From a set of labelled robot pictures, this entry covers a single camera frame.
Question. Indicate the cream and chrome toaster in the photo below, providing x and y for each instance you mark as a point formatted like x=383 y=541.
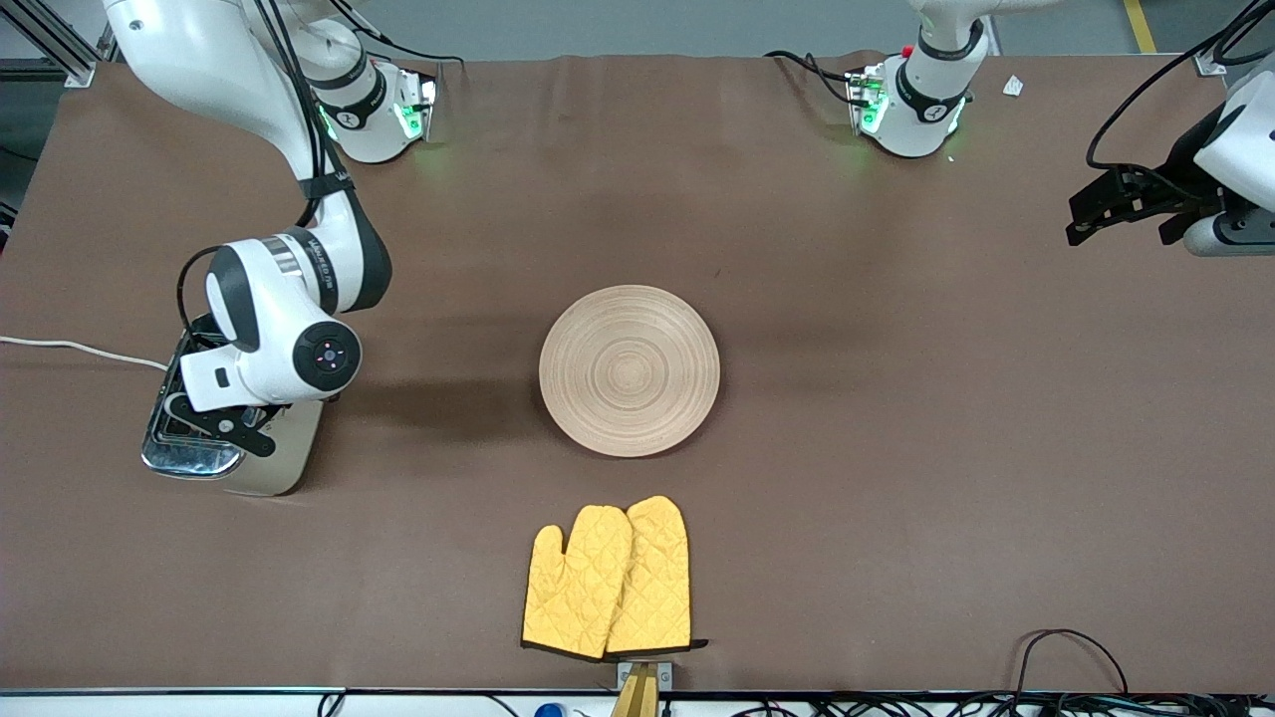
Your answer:
x=289 y=453

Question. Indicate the small metal bracket plate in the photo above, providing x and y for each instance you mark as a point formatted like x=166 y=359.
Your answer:
x=665 y=675

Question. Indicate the yellow wooden bar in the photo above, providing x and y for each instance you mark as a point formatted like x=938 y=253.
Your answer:
x=637 y=697

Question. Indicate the aluminium profile frame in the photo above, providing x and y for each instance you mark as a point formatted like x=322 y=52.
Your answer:
x=60 y=55

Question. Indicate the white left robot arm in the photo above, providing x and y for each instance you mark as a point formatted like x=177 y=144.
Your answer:
x=916 y=119

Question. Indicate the round wooden plate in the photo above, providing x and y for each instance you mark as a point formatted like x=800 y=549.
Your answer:
x=630 y=370

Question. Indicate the aluminium corner bracket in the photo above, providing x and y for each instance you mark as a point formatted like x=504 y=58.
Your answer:
x=1210 y=65

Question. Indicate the white paper scrap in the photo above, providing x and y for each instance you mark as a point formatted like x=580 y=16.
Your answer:
x=1013 y=86

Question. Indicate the brown table cover cloth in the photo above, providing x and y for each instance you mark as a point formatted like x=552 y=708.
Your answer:
x=896 y=398

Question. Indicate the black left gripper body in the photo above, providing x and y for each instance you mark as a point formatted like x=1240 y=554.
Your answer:
x=1179 y=165

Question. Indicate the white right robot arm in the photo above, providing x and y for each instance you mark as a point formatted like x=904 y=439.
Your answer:
x=269 y=319

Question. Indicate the yellow quilted oven mitt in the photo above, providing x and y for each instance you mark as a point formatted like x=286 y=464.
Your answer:
x=657 y=578
x=578 y=588

